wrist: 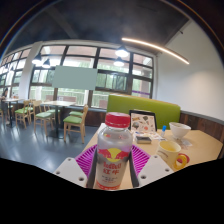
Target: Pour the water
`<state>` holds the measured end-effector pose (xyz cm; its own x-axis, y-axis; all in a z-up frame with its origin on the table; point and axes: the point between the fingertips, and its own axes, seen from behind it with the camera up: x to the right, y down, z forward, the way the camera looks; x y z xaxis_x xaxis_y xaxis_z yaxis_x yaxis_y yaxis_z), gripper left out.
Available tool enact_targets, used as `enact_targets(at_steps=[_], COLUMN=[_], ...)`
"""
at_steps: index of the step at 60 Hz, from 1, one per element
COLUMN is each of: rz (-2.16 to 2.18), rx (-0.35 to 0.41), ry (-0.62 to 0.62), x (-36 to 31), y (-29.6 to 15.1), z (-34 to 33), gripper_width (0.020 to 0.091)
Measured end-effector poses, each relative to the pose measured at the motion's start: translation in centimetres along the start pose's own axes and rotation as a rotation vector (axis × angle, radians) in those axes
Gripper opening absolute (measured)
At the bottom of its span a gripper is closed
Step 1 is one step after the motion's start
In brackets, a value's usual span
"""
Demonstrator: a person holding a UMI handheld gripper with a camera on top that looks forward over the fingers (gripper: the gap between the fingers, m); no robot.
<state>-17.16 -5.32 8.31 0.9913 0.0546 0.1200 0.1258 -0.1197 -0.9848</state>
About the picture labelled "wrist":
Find black-framed tablet with stickers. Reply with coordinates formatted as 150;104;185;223
128;109;158;134

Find white ceramic bowl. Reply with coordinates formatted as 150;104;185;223
168;121;192;140

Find small dark flat box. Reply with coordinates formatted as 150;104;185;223
135;135;153;145

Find person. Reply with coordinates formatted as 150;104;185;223
0;87;10;101

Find white printed paper sheets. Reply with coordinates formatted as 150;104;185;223
133;130;166;141

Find long curved ceiling light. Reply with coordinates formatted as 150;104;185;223
121;37;190;65

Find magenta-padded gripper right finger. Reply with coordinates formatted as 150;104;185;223
128;143;175;188

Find group of green-seated wooden chairs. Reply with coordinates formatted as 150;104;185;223
0;99;90;144

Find square wooden pedestal table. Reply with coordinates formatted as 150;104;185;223
41;99;76;139
1;97;24;128

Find cream mug with yellow handle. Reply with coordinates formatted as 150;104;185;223
155;139;190;172

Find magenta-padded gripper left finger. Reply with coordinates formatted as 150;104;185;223
53;143;100;189

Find red-capped clear drink bottle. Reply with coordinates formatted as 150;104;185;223
95;111;134;191

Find green upholstered bench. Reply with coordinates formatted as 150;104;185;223
106;94;182;130

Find group of black pendant lamps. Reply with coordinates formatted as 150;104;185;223
31;44;130;69

